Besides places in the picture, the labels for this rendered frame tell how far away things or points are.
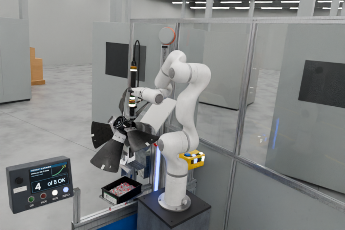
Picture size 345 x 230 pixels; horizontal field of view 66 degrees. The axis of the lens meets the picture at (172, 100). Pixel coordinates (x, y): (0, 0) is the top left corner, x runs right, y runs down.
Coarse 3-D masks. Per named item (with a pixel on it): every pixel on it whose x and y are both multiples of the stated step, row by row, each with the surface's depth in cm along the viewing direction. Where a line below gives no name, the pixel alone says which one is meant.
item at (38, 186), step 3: (39, 180) 121; (42, 180) 122; (33, 183) 120; (36, 183) 121; (39, 183) 121; (42, 183) 122; (33, 186) 120; (36, 186) 121; (39, 186) 121; (42, 186) 122; (33, 189) 120; (36, 189) 121; (39, 189) 121; (42, 189) 122; (33, 192) 120; (36, 192) 121
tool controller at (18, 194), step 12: (60, 156) 137; (12, 168) 118; (24, 168) 118; (36, 168) 121; (48, 168) 124; (60, 168) 127; (12, 180) 115; (24, 180) 118; (36, 180) 121; (48, 180) 124; (60, 180) 127; (12, 192) 115; (24, 192) 118; (48, 192) 124; (60, 192) 127; (72, 192) 131; (12, 204) 115; (24, 204) 118; (36, 204) 120
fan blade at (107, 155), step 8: (112, 144) 196; (120, 144) 197; (104, 152) 193; (112, 152) 194; (120, 152) 195; (96, 160) 191; (104, 160) 191; (112, 160) 191; (104, 168) 188; (112, 168) 188
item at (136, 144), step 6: (132, 132) 191; (138, 132) 192; (144, 132) 193; (132, 138) 185; (138, 138) 184; (144, 138) 185; (150, 138) 185; (156, 138) 184; (132, 144) 180; (138, 144) 179; (144, 144) 179; (150, 144) 178; (132, 150) 175; (138, 150) 175
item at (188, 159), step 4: (188, 152) 193; (192, 152) 193; (196, 152) 194; (180, 156) 189; (184, 156) 186; (188, 156) 186; (196, 156) 188; (200, 156) 190; (188, 160) 183; (188, 164) 184; (192, 164) 186; (196, 164) 189; (200, 164) 192; (188, 168) 185; (192, 168) 187
